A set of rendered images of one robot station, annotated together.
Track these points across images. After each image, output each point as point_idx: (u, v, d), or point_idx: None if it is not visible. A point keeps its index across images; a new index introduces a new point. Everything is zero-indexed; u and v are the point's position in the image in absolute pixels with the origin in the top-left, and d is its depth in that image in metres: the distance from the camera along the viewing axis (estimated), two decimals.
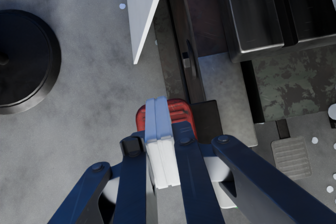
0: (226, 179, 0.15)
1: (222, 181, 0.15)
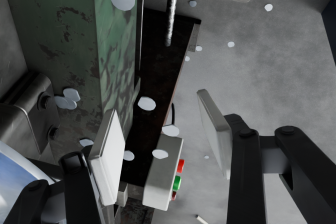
0: (290, 171, 0.14)
1: (281, 172, 0.14)
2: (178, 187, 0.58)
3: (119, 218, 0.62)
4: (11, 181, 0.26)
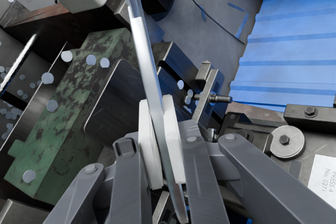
0: (233, 177, 0.15)
1: (228, 180, 0.15)
2: None
3: None
4: None
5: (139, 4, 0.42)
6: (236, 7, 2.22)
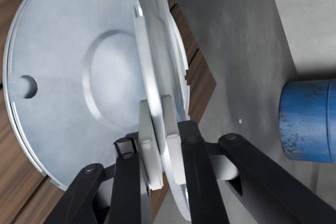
0: (233, 177, 0.15)
1: (228, 180, 0.15)
2: None
3: None
4: (153, 61, 0.23)
5: None
6: None
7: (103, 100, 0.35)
